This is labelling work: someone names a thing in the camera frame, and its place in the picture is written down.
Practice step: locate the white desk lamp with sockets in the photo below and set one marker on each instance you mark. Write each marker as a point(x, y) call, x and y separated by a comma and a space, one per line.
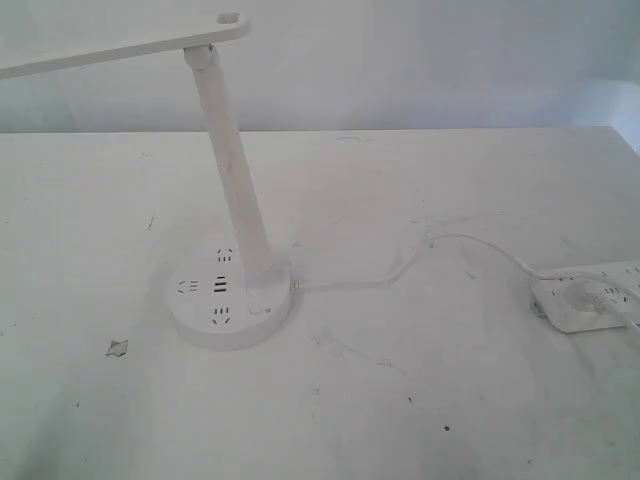
point(231, 292)

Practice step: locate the torn tape scrap on table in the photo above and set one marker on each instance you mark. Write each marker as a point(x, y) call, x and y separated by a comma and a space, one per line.
point(117, 349)

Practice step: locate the white round plug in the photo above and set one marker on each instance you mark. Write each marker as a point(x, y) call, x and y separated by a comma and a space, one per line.
point(600, 306)

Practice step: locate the white power strip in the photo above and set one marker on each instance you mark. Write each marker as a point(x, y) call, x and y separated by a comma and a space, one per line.
point(549, 293)

